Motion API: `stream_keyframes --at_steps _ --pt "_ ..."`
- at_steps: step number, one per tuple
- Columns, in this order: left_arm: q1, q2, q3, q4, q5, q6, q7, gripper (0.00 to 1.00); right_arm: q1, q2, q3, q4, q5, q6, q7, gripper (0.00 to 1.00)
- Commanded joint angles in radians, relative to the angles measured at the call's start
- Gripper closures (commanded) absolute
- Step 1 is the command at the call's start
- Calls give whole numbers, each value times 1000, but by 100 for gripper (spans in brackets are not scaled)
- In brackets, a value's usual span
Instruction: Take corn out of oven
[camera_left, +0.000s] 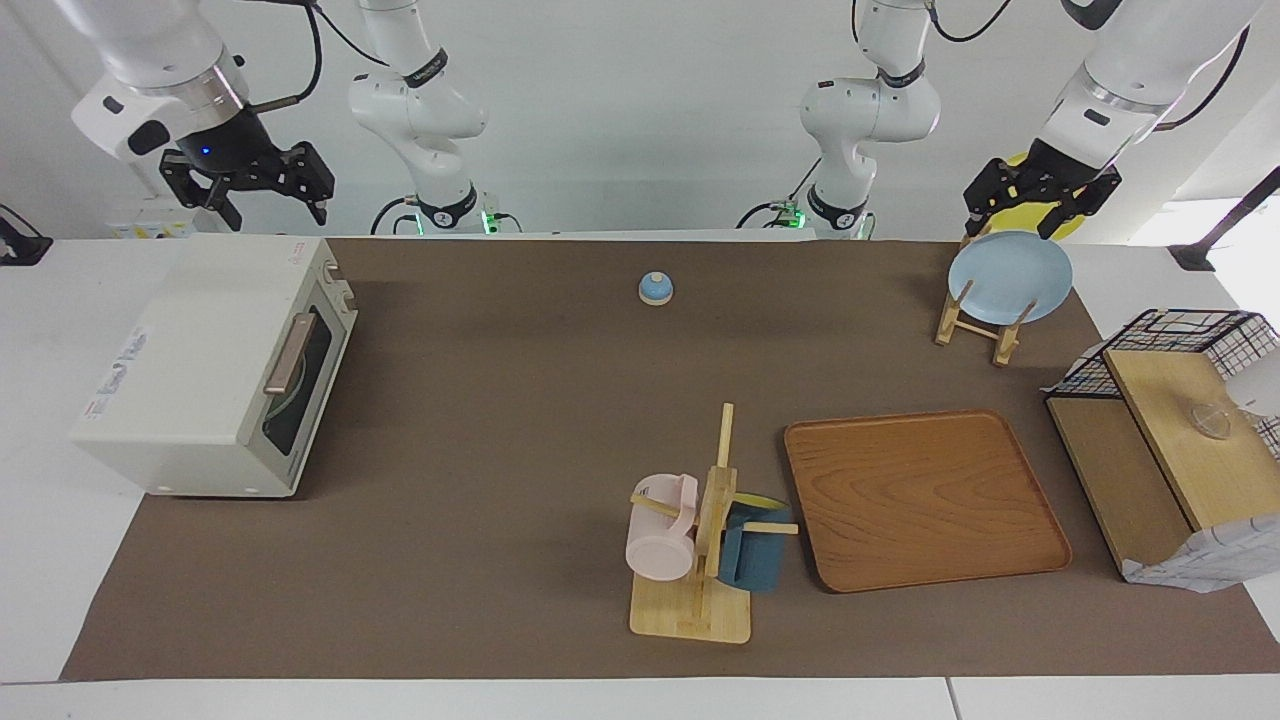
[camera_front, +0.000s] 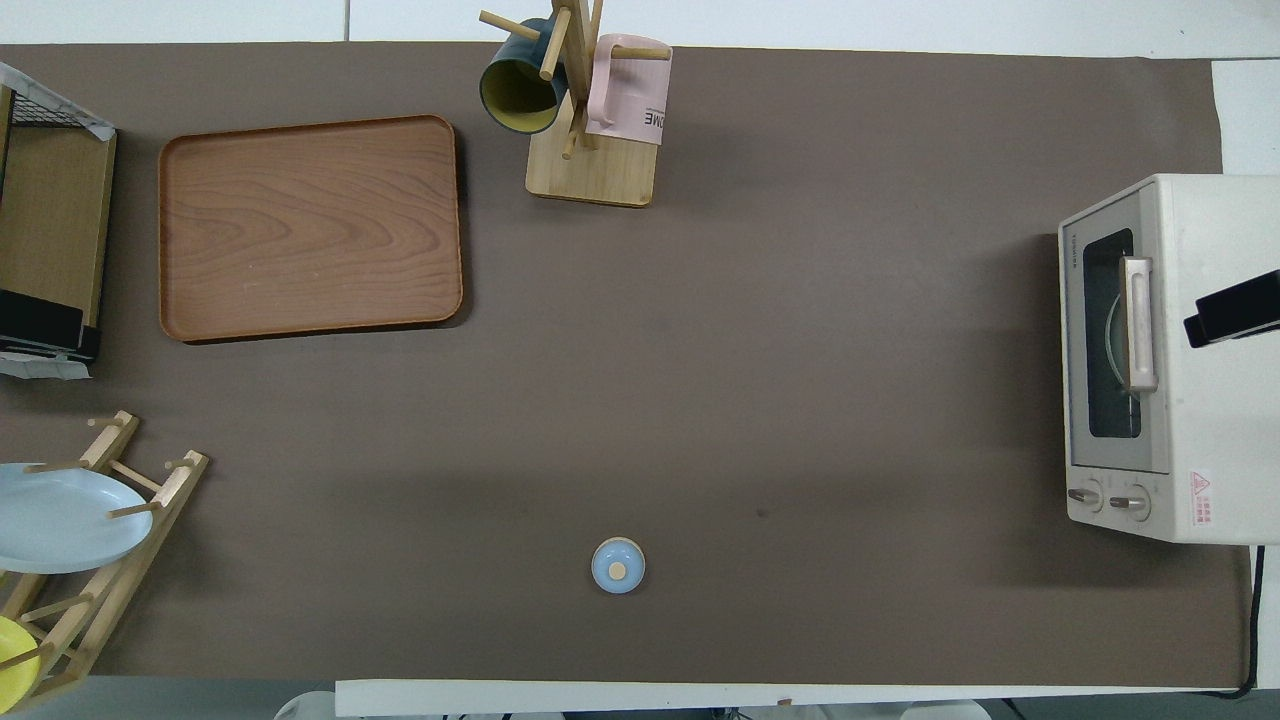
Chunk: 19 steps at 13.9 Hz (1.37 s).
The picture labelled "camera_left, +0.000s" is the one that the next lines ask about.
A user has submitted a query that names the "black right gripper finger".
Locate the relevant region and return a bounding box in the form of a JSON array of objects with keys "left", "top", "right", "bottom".
[
  {"left": 200, "top": 185, "right": 244, "bottom": 233},
  {"left": 290, "top": 142, "right": 336, "bottom": 227}
]

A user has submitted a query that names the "oven door with handle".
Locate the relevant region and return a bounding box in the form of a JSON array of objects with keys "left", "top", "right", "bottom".
[{"left": 240, "top": 295, "right": 351, "bottom": 498}]

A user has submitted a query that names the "pale green plate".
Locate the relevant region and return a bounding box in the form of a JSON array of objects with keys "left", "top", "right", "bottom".
[{"left": 265, "top": 395, "right": 306, "bottom": 453}]

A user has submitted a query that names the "white toaster oven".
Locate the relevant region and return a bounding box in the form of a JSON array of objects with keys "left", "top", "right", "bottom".
[{"left": 70, "top": 235, "right": 358, "bottom": 498}]

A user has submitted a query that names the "yellow plate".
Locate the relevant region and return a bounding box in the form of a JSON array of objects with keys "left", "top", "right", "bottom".
[{"left": 1003, "top": 150, "right": 1088, "bottom": 243}]

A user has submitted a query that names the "light blue plate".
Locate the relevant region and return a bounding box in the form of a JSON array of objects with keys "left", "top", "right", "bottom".
[{"left": 948, "top": 230, "right": 1074, "bottom": 325}]

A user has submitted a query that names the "white power box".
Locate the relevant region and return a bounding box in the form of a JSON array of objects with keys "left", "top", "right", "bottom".
[{"left": 105, "top": 195, "right": 206, "bottom": 241}]

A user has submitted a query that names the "wooden plate rack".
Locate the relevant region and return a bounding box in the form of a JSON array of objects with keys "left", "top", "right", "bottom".
[{"left": 935, "top": 235, "right": 1036, "bottom": 367}]

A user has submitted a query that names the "wooden shelf unit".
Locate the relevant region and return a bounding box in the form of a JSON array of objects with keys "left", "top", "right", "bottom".
[{"left": 1045, "top": 348, "right": 1280, "bottom": 579}]

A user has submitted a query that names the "clear glass cup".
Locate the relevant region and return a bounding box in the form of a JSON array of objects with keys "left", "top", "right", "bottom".
[{"left": 1188, "top": 398, "right": 1238, "bottom": 442}]

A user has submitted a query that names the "white rounded plastic object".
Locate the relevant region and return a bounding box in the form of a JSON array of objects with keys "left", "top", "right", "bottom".
[{"left": 1228, "top": 350, "right": 1280, "bottom": 418}]

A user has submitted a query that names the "brown wooden tray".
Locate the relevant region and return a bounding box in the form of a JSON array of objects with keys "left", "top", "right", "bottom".
[{"left": 783, "top": 409, "right": 1073, "bottom": 594}]

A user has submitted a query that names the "large brown table mat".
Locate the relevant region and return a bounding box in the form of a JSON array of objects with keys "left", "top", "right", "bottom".
[{"left": 60, "top": 238, "right": 1280, "bottom": 683}]

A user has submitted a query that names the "white checked cloth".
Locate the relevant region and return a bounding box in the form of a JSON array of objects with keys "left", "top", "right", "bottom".
[{"left": 1120, "top": 515, "right": 1280, "bottom": 593}]

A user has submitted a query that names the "dark blue mug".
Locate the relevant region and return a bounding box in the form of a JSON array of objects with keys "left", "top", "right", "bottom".
[{"left": 717, "top": 493, "right": 793, "bottom": 593}]

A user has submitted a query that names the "pink mug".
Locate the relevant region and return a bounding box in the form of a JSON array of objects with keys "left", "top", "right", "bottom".
[{"left": 625, "top": 474, "right": 699, "bottom": 582}]

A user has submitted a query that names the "wooden mug tree stand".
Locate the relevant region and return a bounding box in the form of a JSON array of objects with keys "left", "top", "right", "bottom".
[{"left": 630, "top": 403, "right": 801, "bottom": 644}]

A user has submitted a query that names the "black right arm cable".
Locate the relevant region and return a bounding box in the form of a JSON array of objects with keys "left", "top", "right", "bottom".
[{"left": 245, "top": 0, "right": 391, "bottom": 113}]

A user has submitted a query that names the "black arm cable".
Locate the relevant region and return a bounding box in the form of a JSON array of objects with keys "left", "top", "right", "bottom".
[
  {"left": 245, "top": 0, "right": 391, "bottom": 113},
  {"left": 1150, "top": 25, "right": 1253, "bottom": 133}
]

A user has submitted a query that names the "black camera stand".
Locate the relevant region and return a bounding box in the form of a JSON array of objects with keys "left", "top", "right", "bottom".
[{"left": 1170, "top": 165, "right": 1280, "bottom": 273}]

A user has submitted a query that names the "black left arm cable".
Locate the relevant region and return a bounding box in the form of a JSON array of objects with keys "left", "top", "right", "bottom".
[{"left": 1150, "top": 25, "right": 1253, "bottom": 133}]

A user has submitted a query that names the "black clamp mount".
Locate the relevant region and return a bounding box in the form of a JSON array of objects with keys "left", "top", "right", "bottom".
[{"left": 0, "top": 203, "right": 53, "bottom": 267}]

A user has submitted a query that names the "black left base cable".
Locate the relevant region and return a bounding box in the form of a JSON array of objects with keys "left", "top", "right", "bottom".
[{"left": 737, "top": 158, "right": 823, "bottom": 230}]

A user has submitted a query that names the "black wire basket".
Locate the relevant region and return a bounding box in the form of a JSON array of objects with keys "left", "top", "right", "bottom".
[{"left": 1045, "top": 308, "right": 1280, "bottom": 461}]

